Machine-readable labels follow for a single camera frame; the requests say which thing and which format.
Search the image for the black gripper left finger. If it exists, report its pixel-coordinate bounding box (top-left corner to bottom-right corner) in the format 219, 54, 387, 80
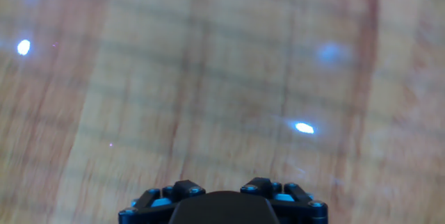
118, 179, 207, 224

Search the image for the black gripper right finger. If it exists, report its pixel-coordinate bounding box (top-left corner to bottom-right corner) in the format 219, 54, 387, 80
239, 177, 330, 224

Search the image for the glossy wood-grain mat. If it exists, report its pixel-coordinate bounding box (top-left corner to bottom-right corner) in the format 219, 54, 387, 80
0, 0, 445, 224

